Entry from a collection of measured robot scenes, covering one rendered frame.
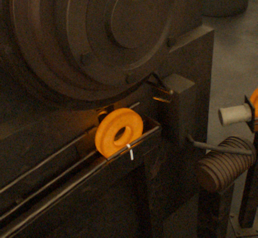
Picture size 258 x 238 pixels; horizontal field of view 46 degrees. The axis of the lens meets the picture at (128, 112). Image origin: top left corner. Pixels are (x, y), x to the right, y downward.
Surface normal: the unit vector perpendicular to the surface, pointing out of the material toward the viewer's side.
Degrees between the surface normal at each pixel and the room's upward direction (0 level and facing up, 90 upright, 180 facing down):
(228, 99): 0
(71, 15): 90
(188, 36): 0
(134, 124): 90
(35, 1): 71
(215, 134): 0
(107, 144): 90
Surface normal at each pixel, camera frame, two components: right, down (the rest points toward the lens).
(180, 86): -0.11, -0.77
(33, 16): -0.42, 0.40
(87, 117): 0.62, 0.44
